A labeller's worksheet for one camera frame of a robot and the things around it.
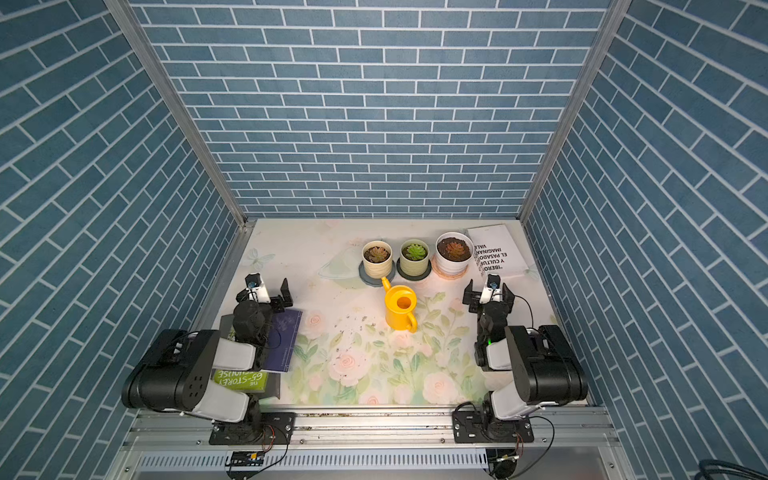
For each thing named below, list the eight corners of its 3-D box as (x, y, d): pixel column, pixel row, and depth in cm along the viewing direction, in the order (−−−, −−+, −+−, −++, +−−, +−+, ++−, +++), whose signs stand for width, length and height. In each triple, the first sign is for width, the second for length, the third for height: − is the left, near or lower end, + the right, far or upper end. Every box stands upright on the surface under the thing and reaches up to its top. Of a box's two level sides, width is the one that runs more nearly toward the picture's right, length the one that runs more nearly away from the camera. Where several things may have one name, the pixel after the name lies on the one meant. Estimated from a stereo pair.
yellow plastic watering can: (382, 335, 91) (380, 318, 83) (383, 295, 100) (382, 277, 91) (415, 335, 91) (417, 318, 83) (413, 296, 100) (415, 277, 91)
